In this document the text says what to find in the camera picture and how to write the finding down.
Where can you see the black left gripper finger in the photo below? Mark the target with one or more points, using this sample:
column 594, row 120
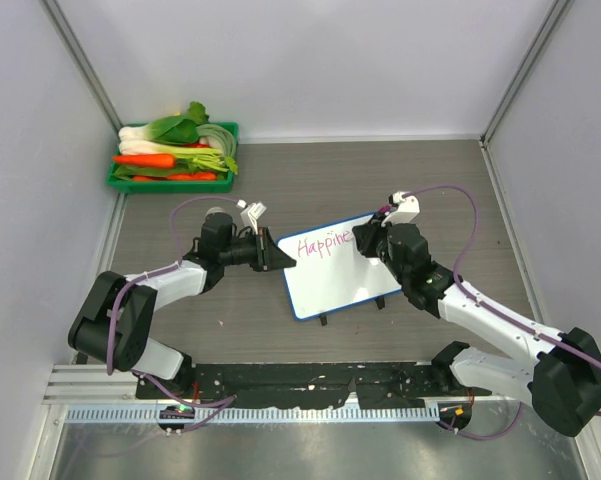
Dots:
column 275, row 241
column 278, row 260

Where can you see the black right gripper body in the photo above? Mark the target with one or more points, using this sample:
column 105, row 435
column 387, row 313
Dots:
column 376, row 235

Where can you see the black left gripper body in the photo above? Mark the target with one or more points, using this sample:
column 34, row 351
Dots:
column 262, row 254

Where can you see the white marker with magenta cap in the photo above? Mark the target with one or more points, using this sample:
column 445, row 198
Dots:
column 380, row 214

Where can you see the blue framed whiteboard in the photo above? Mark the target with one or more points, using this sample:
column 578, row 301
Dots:
column 330, row 274

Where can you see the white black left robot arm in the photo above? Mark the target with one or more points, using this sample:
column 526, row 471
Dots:
column 113, row 324

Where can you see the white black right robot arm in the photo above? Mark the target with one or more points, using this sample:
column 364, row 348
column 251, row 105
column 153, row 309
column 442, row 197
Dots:
column 557, row 374

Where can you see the red bull can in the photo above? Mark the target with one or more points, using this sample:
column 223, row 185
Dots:
column 214, row 211

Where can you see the green plastic tray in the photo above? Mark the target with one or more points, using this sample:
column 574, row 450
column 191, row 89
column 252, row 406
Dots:
column 120, row 176

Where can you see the small orange carrot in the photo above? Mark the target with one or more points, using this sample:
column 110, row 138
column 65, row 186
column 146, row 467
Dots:
column 181, row 177

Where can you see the pale green bean bundle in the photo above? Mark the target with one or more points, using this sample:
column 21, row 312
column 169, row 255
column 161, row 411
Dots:
column 220, row 136

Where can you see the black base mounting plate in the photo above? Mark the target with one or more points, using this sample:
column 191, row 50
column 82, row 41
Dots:
column 306, row 386

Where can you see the green bok choy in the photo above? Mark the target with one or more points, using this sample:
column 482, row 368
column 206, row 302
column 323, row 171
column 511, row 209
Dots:
column 173, row 131

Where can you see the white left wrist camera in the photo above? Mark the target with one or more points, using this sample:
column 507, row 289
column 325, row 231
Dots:
column 250, row 213

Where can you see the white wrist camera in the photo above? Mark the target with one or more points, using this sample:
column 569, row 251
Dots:
column 250, row 213
column 404, row 208

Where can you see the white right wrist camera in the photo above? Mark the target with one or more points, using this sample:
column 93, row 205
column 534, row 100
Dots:
column 404, row 208

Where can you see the white slotted cable duct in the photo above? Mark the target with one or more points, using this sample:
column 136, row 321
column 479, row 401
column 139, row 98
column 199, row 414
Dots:
column 136, row 414

